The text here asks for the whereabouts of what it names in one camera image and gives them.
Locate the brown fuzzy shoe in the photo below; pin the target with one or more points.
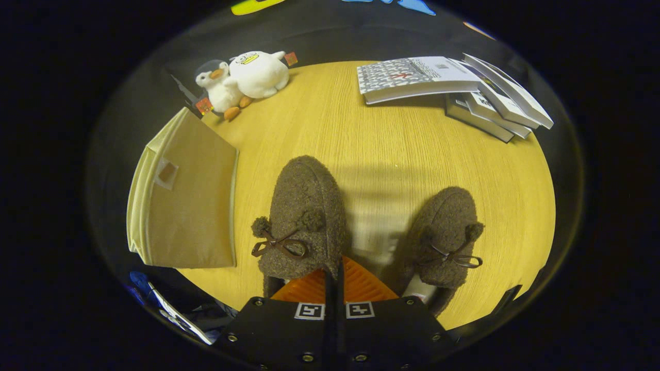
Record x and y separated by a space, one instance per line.
448 221
304 206

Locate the grey penguin plush toy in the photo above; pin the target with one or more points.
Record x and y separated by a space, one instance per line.
221 93

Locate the black backdrop cloth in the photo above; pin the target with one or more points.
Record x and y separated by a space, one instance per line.
330 36

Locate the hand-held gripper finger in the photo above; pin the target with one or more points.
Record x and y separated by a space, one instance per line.
340 330
329 330

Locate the beige fabric storage box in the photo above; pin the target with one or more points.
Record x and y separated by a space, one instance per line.
196 206

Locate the white duck plush toy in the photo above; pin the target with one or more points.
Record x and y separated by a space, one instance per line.
258 74

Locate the computer screen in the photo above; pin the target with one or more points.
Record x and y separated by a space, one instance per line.
180 319

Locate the white book blue cover picture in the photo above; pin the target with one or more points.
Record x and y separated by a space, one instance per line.
487 98

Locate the small blue object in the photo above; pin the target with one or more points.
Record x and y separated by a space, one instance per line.
139 281

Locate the thin white book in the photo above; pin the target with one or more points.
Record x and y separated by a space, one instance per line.
515 100

